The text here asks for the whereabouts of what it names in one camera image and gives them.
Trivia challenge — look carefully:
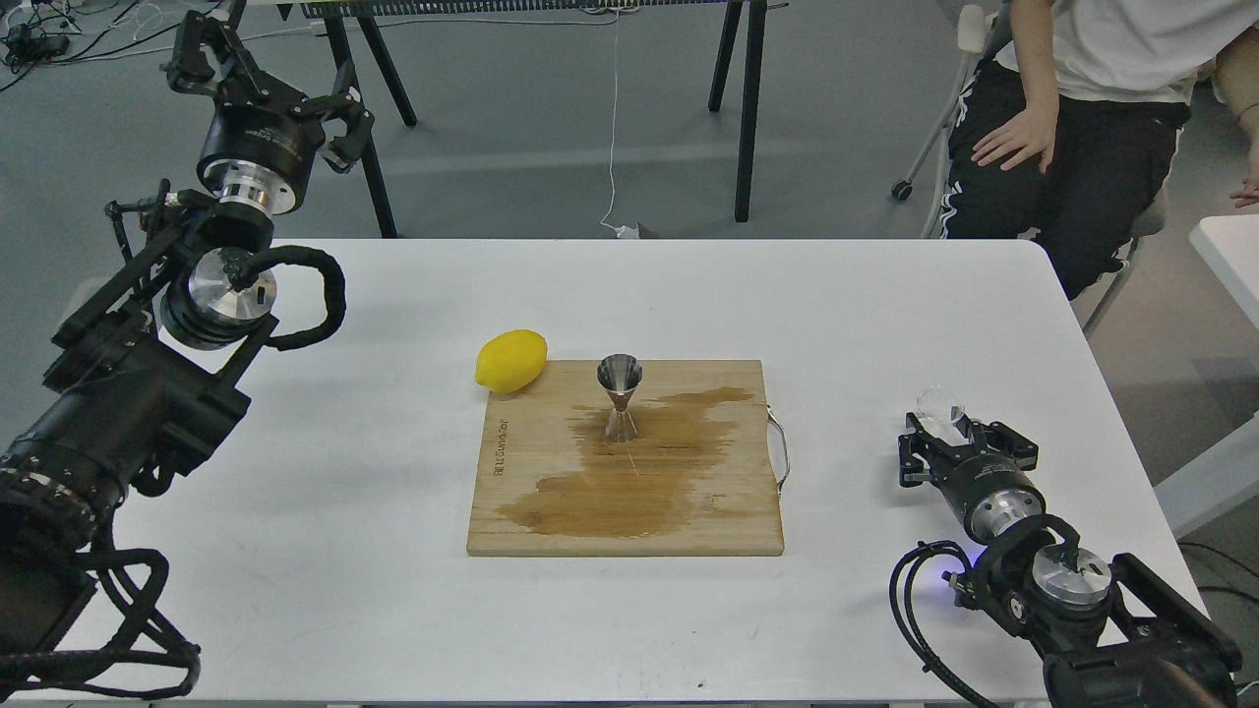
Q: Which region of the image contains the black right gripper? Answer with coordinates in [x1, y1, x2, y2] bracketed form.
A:
[898, 412, 1047, 544]

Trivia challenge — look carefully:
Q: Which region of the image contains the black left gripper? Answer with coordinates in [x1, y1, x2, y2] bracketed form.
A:
[161, 13, 375, 214]

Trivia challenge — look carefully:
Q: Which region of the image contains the clear glass measuring cup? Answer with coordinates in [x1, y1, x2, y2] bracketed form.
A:
[917, 385, 972, 446]

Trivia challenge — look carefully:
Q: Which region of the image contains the steel double jigger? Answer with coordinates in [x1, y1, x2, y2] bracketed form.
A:
[596, 353, 643, 443]

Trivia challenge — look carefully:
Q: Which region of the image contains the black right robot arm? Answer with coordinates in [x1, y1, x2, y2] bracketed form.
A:
[888, 409, 1241, 707]

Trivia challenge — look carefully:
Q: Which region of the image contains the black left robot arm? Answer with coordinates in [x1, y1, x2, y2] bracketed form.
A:
[1, 1, 374, 702]

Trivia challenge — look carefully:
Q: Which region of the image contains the person right hand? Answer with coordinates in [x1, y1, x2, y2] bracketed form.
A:
[972, 98, 1058, 174]

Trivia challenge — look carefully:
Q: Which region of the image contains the person left hand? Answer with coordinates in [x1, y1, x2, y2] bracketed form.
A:
[1229, 176, 1259, 209]

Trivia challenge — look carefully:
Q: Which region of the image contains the black leg table background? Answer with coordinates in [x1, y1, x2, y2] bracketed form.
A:
[227, 0, 788, 241]

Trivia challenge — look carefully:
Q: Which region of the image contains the wooden cutting board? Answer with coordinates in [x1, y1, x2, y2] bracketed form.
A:
[466, 360, 784, 559]

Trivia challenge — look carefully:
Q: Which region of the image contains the seated person white shirt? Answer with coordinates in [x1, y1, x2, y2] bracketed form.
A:
[939, 1, 1258, 299]

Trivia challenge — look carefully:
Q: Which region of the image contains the white side table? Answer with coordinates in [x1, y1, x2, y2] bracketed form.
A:
[1153, 213, 1259, 540]

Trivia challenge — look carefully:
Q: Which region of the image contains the yellow lemon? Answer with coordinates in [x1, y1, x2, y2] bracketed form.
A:
[475, 328, 548, 394]

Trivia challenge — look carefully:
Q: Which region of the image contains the white hanging cable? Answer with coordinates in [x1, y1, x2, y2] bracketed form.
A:
[601, 10, 640, 241]

